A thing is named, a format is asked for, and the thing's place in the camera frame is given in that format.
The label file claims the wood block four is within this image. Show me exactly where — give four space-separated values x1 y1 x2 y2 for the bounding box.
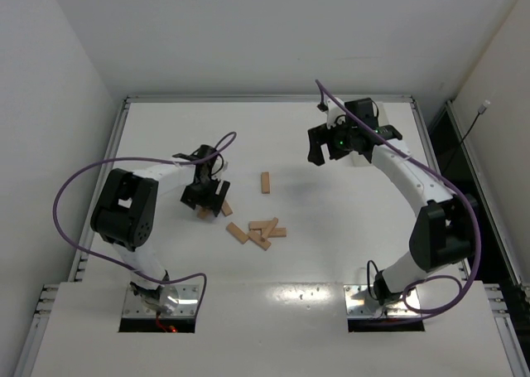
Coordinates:
226 222 248 244

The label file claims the wood block six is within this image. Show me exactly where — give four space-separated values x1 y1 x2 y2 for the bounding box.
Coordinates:
248 230 271 251

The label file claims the wood block seven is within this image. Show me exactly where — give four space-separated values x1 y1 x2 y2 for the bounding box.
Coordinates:
248 220 269 230

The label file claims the black base cable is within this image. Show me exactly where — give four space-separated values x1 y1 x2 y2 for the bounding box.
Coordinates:
366 259 384 299

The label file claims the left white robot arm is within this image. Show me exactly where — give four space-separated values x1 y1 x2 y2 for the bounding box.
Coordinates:
90 144 230 314

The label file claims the white rectangular box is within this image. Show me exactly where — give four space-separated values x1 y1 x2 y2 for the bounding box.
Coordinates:
347 103 393 167

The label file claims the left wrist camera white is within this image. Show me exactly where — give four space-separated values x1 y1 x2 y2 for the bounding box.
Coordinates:
212 161 229 177

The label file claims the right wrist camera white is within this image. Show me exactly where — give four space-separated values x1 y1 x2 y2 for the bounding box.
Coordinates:
317 97 347 129

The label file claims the wood block three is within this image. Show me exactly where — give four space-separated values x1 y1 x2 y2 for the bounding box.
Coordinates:
221 201 233 216

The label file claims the purple cable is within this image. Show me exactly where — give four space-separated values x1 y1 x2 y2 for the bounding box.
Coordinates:
52 131 238 328
314 78 482 322

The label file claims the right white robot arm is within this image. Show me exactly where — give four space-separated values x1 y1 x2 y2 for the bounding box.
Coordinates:
307 95 479 305

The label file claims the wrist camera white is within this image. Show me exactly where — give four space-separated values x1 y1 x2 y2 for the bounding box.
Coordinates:
317 97 347 129
212 161 229 177

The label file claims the wood block five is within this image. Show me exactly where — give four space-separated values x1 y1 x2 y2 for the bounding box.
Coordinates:
269 228 287 238

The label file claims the black wall cable white plug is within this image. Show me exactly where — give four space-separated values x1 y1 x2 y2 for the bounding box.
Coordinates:
445 99 491 169

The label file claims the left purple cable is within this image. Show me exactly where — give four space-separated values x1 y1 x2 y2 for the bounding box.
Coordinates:
52 131 238 328

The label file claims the wood block two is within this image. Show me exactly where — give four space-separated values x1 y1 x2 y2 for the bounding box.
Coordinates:
197 208 211 220

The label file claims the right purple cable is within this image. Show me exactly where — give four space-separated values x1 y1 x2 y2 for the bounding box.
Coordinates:
314 78 482 322

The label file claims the metal base plate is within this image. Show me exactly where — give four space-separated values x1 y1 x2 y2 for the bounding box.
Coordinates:
122 284 200 320
343 284 421 321

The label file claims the wood block eight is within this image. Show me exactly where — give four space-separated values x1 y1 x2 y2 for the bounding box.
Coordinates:
262 217 278 239

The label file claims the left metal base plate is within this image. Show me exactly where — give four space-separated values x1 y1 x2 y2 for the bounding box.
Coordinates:
122 284 200 320

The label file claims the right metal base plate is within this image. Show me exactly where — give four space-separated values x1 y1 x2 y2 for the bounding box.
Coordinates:
343 284 421 321

